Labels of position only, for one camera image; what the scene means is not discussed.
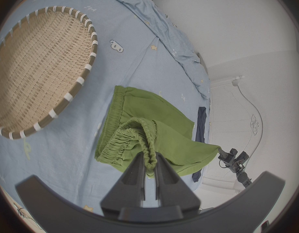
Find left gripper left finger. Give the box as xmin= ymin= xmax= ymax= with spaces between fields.
xmin=100 ymin=151 xmax=146 ymax=215

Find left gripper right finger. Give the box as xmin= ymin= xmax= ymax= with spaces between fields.
xmin=155 ymin=152 xmax=201 ymax=214

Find green shorts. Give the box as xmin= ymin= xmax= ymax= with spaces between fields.
xmin=94 ymin=85 xmax=222 ymax=179

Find dark blue garment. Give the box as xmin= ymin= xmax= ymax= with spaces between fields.
xmin=191 ymin=106 xmax=207 ymax=183

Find bed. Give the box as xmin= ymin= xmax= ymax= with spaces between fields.
xmin=0 ymin=0 xmax=264 ymax=212

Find round woven basket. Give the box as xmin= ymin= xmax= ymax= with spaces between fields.
xmin=0 ymin=6 xmax=98 ymax=140

